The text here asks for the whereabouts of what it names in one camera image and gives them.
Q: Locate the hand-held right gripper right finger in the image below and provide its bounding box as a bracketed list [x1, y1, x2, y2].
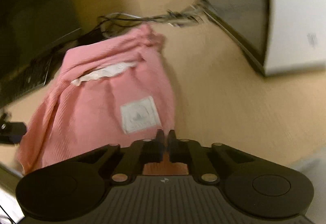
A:
[167, 129, 256, 185]

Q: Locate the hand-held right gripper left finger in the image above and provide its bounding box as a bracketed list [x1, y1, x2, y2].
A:
[76, 129, 166, 184]

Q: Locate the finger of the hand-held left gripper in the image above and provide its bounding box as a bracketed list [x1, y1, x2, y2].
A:
[0, 113, 28, 145]

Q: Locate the pink knit garment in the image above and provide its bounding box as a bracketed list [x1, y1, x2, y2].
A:
[15, 23, 189, 177]

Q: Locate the black keyboard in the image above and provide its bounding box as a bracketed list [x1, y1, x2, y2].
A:
[0, 53, 54, 108]

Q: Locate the black computer monitor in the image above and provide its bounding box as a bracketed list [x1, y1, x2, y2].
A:
[0, 0, 102, 82]

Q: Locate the white computer case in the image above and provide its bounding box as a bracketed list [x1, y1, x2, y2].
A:
[201, 0, 326, 77]

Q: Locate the black cable bundle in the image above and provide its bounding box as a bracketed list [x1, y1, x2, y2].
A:
[97, 0, 212, 35]

